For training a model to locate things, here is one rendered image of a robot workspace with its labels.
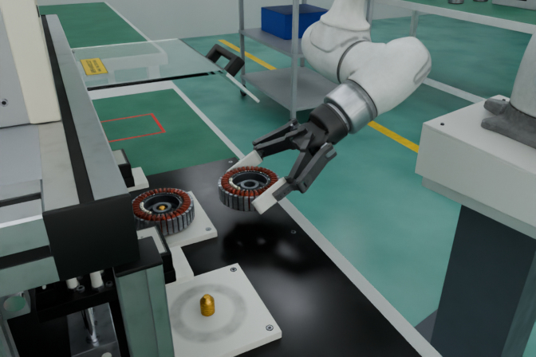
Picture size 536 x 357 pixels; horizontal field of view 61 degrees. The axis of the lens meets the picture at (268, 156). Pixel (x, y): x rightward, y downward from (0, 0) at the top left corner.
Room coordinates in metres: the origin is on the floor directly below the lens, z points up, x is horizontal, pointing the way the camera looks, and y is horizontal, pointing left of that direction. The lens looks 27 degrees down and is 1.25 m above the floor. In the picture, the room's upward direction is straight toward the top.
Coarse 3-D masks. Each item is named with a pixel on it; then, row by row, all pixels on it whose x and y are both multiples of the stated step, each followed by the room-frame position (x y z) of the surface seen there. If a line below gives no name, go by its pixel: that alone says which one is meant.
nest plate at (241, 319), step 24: (168, 288) 0.50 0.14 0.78; (192, 288) 0.50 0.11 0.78; (216, 288) 0.50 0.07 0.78; (240, 288) 0.50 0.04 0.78; (192, 312) 0.45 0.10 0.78; (216, 312) 0.45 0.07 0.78; (240, 312) 0.45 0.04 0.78; (264, 312) 0.45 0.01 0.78; (192, 336) 0.41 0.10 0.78; (216, 336) 0.41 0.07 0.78; (240, 336) 0.41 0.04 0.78; (264, 336) 0.41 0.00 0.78
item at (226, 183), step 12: (240, 168) 0.74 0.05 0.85; (252, 168) 0.74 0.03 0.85; (264, 168) 0.74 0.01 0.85; (228, 180) 0.70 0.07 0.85; (240, 180) 0.73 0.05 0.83; (252, 180) 0.71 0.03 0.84; (264, 180) 0.72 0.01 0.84; (276, 180) 0.69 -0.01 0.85; (228, 192) 0.66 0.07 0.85; (240, 192) 0.66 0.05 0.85; (252, 192) 0.65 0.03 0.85; (228, 204) 0.66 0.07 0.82; (240, 204) 0.65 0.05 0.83
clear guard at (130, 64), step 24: (96, 48) 0.78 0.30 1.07; (120, 48) 0.78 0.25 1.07; (144, 48) 0.78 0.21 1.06; (168, 48) 0.78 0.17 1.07; (192, 48) 0.78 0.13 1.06; (120, 72) 0.63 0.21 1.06; (144, 72) 0.63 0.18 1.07; (168, 72) 0.63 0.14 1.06; (192, 72) 0.63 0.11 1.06; (216, 72) 0.64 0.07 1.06
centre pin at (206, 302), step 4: (204, 296) 0.45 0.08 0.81; (208, 296) 0.45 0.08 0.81; (212, 296) 0.46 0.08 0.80; (200, 300) 0.45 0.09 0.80; (204, 300) 0.45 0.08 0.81; (208, 300) 0.45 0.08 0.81; (212, 300) 0.45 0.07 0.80; (200, 304) 0.45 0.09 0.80; (204, 304) 0.45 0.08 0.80; (208, 304) 0.45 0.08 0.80; (212, 304) 0.45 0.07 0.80; (200, 308) 0.45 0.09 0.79; (204, 308) 0.45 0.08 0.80; (208, 308) 0.45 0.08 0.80; (212, 308) 0.45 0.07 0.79; (204, 312) 0.45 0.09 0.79; (208, 312) 0.45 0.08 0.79; (212, 312) 0.45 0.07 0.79
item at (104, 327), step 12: (96, 312) 0.41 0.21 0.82; (108, 312) 0.41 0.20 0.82; (72, 324) 0.39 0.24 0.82; (84, 324) 0.39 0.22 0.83; (96, 324) 0.39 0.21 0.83; (108, 324) 0.39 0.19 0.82; (72, 336) 0.37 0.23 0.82; (84, 336) 0.37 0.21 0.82; (108, 336) 0.37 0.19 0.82; (72, 348) 0.36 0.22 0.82; (84, 348) 0.36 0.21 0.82; (96, 348) 0.36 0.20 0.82; (108, 348) 0.36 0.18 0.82
